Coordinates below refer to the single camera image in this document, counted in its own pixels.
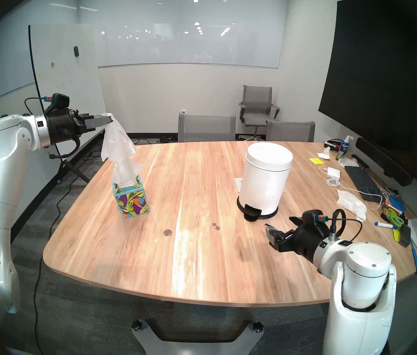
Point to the white pedal trash bin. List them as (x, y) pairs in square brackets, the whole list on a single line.
[(265, 176)]

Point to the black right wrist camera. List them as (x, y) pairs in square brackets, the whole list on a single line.
[(314, 216)]

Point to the small crumpled white tissue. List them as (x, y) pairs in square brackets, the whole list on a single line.
[(324, 154)]

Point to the large crumpled white tissue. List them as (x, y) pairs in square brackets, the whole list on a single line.
[(351, 204)]

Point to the mobile whiteboard on stand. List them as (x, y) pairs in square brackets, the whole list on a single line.
[(67, 80)]

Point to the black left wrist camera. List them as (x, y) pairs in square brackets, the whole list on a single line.
[(58, 100)]

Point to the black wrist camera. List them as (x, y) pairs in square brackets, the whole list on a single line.
[(58, 100), (314, 216)]

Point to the grey fabric back chair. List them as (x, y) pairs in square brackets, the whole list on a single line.
[(290, 131)]

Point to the white power adapter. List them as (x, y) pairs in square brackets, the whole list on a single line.
[(333, 172)]

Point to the black video bar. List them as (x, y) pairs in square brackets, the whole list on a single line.
[(382, 160)]

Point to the blue whiteboard marker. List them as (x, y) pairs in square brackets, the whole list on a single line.
[(386, 225)]

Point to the grey office chair with armrests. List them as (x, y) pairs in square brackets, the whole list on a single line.
[(256, 102)]

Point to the whiteboard cleaner spray bottle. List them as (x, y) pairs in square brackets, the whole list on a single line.
[(343, 149)]

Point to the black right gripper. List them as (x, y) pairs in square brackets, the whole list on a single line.
[(304, 239)]

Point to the blue pen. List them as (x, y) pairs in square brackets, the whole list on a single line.
[(415, 254)]

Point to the red and black marker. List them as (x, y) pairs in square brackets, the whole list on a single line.
[(332, 144)]

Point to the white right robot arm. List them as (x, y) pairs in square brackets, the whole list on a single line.
[(364, 284)]

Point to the flat white tissue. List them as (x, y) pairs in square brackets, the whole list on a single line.
[(347, 162)]

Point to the large black wall screen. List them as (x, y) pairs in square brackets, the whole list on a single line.
[(382, 73)]

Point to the grey mesh back chair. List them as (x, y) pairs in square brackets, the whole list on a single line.
[(206, 127)]

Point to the white tissue in box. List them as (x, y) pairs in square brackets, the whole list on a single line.
[(127, 171)]

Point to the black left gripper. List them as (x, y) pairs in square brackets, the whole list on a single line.
[(64, 127)]

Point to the black keyboard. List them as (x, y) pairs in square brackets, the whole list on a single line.
[(364, 182)]

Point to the wide glass wall whiteboard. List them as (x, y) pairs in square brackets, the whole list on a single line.
[(193, 25)]

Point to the dark grey block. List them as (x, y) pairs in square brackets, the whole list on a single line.
[(404, 235)]

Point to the colourful leaf print tissue box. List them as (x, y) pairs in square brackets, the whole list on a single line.
[(132, 200)]

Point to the yellow sticky note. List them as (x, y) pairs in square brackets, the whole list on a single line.
[(316, 161)]

